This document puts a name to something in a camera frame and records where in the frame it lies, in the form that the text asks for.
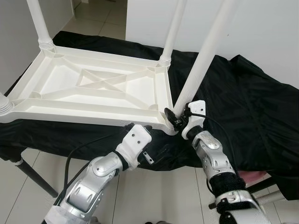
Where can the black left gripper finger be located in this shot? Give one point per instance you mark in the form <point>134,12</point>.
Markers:
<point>150,128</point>

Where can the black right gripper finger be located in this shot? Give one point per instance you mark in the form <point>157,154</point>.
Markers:
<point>170,115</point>

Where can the white plastic table top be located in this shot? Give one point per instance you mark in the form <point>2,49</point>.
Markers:
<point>60,84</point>

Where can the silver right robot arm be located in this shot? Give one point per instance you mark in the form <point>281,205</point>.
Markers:
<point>212,154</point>

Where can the black cloth cover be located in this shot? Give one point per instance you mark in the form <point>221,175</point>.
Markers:
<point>252,107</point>

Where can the dark robot right foot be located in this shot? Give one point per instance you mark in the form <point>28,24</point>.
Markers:
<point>161,222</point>

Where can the pink white-rimmed cloth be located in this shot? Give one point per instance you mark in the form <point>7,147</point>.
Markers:
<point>254,176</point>

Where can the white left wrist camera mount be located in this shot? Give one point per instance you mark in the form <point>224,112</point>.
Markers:
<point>135,137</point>

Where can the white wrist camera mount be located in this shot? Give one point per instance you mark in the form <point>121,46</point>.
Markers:
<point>135,137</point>
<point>196,108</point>

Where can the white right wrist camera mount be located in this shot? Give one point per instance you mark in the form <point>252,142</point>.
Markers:
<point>196,108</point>

